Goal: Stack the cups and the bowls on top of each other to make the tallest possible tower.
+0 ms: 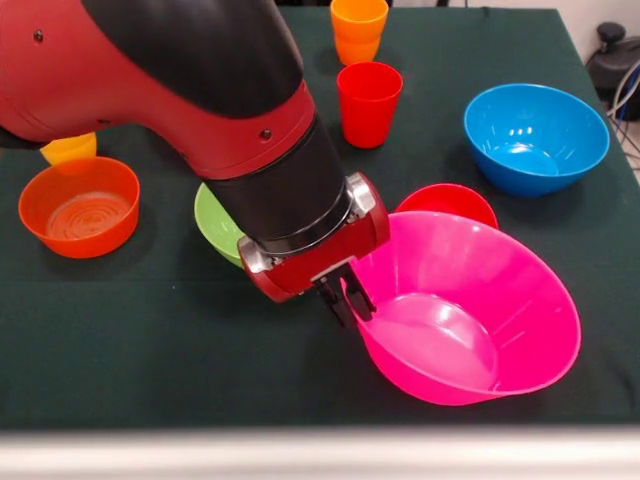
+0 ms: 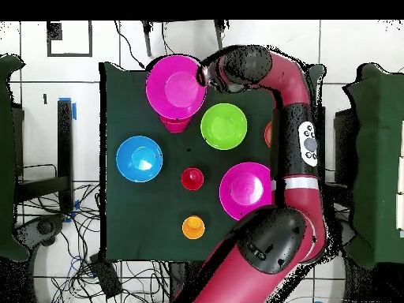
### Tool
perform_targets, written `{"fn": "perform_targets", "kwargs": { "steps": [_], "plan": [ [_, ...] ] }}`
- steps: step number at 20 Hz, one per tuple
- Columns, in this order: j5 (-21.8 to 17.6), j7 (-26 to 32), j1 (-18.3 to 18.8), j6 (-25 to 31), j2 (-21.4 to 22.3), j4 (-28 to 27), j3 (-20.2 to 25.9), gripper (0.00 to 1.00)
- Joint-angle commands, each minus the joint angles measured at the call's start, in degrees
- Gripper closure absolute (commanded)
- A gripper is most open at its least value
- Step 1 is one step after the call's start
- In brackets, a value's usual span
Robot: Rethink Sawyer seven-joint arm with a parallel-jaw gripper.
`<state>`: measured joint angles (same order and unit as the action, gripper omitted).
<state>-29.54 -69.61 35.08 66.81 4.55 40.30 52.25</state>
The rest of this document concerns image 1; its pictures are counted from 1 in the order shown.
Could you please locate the green bowl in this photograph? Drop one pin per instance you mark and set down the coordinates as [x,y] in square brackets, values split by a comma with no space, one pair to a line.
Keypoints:
[215,225]

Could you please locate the small crimson bowl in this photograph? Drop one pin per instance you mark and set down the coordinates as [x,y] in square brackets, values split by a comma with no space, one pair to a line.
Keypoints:
[450,200]

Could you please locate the large pink bowl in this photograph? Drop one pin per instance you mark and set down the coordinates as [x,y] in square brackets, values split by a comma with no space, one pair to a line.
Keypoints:
[475,300]

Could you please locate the blue bowl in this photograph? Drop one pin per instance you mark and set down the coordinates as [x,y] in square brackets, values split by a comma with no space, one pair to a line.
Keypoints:
[535,125]

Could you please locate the yellow cup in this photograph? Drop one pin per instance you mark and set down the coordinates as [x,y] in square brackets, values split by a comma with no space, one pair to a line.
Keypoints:
[70,150]

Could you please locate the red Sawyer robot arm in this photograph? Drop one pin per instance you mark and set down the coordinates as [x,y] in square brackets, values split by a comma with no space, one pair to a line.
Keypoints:
[150,75]

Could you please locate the orange bowl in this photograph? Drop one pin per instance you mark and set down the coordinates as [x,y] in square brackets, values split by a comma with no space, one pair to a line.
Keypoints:
[80,220]

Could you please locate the orange cup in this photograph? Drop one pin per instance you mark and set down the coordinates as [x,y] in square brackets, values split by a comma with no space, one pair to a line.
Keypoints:
[359,30]

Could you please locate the red cup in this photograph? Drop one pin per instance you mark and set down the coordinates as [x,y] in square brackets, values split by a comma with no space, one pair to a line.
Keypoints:
[370,110]

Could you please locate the dark green table cloth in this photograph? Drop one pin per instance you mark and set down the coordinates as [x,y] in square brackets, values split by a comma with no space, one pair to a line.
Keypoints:
[150,340]

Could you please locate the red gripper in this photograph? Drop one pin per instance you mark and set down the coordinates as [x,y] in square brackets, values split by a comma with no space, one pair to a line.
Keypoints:
[320,255]

